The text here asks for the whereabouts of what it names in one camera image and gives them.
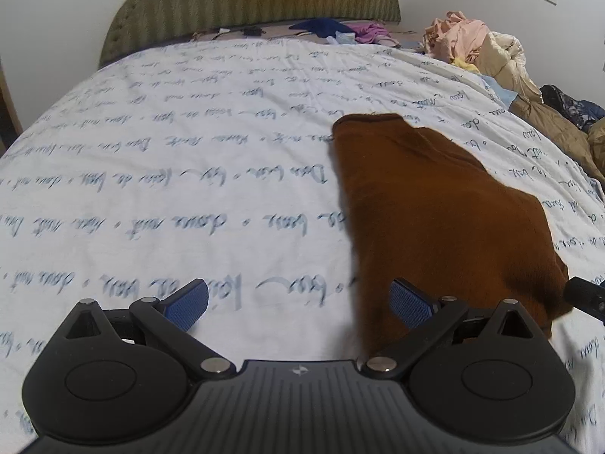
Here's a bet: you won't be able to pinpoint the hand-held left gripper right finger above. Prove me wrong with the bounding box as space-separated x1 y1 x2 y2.
361 280 549 380

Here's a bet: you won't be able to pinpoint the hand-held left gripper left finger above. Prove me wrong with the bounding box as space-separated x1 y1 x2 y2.
50 278 237 379

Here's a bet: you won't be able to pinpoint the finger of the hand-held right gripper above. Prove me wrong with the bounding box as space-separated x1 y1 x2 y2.
563 275 605 327

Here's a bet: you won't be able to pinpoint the brown sweater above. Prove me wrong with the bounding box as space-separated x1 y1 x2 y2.
332 112 574 362

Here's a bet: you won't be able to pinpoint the pink clothes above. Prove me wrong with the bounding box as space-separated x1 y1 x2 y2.
423 11 490 64

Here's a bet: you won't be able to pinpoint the white printed blanket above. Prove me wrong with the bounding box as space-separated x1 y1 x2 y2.
0 38 605 454

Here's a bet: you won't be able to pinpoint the tan padded jacket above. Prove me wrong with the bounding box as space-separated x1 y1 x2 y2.
508 95 605 185

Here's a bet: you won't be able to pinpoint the dark floral cloth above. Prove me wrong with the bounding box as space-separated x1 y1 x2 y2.
540 85 605 128

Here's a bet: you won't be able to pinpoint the light blue cloth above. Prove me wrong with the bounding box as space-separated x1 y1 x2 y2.
482 76 518 109

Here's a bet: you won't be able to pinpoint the cream quilted jacket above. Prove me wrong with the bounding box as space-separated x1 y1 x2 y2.
473 32 542 102

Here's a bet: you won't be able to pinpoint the wooden furniture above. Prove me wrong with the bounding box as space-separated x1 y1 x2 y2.
0 57 23 154

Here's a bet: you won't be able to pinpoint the purple cloth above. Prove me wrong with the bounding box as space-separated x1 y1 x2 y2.
350 23 393 45

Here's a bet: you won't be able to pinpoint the navy blue cloth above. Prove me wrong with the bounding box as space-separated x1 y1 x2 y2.
289 18 351 37

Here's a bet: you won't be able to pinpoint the black cable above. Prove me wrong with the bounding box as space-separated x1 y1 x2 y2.
191 26 263 41

